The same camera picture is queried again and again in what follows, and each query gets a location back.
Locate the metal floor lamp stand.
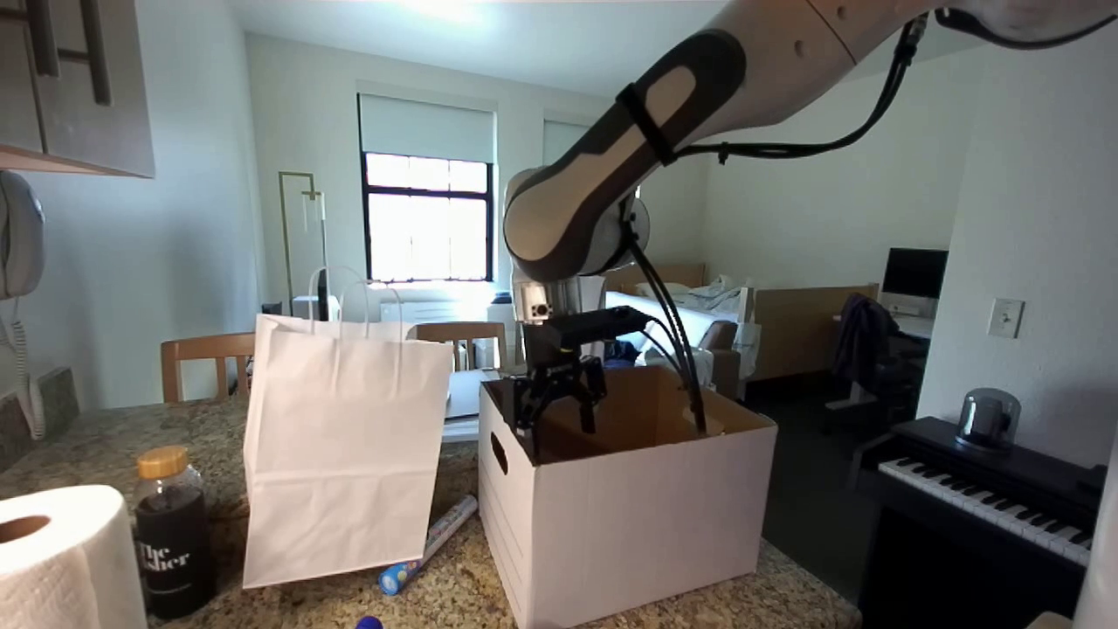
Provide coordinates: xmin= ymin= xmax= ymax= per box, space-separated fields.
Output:
xmin=275 ymin=167 xmax=333 ymax=325

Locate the wooden chair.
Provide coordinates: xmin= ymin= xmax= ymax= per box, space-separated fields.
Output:
xmin=157 ymin=329 xmax=258 ymax=408
xmin=405 ymin=319 xmax=511 ymax=377

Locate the white radiator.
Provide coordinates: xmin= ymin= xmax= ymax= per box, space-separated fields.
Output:
xmin=370 ymin=289 xmax=519 ymax=342

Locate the silver round pot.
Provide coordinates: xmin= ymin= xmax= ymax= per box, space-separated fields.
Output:
xmin=955 ymin=383 xmax=1022 ymax=448

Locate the half open roller blind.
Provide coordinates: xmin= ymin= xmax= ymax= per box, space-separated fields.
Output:
xmin=355 ymin=92 xmax=501 ymax=167

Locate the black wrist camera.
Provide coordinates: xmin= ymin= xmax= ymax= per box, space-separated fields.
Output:
xmin=546 ymin=305 xmax=652 ymax=349

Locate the white cardboard box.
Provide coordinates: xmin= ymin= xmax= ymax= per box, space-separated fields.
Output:
xmin=476 ymin=365 xmax=778 ymax=629

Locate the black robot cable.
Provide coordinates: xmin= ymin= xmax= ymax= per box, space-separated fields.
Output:
xmin=614 ymin=8 xmax=1118 ymax=438

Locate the closed roller blind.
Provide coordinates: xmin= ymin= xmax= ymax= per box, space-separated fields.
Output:
xmin=538 ymin=120 xmax=596 ymax=171

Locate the white paper towel roll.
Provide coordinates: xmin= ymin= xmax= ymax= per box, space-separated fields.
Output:
xmin=0 ymin=484 xmax=150 ymax=629

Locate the white paper bag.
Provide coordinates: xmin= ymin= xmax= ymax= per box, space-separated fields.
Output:
xmin=237 ymin=310 xmax=455 ymax=594

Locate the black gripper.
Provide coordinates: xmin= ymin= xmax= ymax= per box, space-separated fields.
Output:
xmin=512 ymin=325 xmax=610 ymax=459

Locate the computer monitor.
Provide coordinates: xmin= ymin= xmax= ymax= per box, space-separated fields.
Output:
xmin=879 ymin=245 xmax=951 ymax=309

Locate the dark jar with cork lid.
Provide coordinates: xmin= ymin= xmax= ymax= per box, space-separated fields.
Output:
xmin=130 ymin=445 xmax=225 ymax=622

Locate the black framed window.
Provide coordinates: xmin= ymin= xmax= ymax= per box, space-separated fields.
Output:
xmin=361 ymin=149 xmax=497 ymax=288

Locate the white wall dispenser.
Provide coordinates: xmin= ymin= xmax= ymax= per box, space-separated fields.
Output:
xmin=0 ymin=171 xmax=49 ymax=305

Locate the black office chair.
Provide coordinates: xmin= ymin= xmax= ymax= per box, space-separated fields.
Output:
xmin=830 ymin=294 xmax=937 ymax=414

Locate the wooden wall cabinet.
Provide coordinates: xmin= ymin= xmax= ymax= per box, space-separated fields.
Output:
xmin=0 ymin=0 xmax=157 ymax=183

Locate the black digital piano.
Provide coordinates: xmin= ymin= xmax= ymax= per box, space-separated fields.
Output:
xmin=856 ymin=415 xmax=1115 ymax=629

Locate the bed with white bedding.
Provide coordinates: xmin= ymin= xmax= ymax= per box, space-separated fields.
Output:
xmin=596 ymin=258 xmax=885 ymax=387

